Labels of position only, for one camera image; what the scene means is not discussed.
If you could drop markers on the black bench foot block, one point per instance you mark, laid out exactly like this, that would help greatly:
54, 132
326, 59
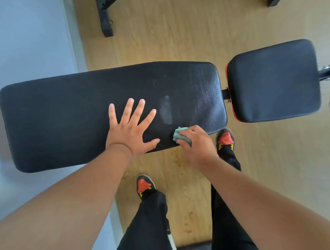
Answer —
273, 2

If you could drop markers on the person's right hand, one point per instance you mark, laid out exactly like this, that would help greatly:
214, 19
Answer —
202, 149

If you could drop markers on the person's red black shoe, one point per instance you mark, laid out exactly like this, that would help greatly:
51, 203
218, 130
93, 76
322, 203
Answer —
144, 185
225, 139

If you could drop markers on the person's right red black shoe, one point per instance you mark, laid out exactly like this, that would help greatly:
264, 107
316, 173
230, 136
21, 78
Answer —
225, 139

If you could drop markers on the person's black trousers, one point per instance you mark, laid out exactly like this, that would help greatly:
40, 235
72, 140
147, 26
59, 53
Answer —
149, 224

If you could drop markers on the black weight bench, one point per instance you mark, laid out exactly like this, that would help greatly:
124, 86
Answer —
64, 116

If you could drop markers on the person's left forearm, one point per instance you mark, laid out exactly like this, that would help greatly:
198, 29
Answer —
51, 206

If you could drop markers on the person's right forearm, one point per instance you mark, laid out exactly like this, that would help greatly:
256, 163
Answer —
270, 213

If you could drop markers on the black bench with headrest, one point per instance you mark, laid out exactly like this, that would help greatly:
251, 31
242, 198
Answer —
105, 23

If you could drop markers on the person's left hand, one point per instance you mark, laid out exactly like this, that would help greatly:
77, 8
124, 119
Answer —
126, 136

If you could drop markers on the green cleaning cloth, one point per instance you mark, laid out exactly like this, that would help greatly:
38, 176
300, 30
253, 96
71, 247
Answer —
178, 134

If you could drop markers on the person's left red black shoe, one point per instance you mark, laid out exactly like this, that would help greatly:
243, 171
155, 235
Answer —
144, 185

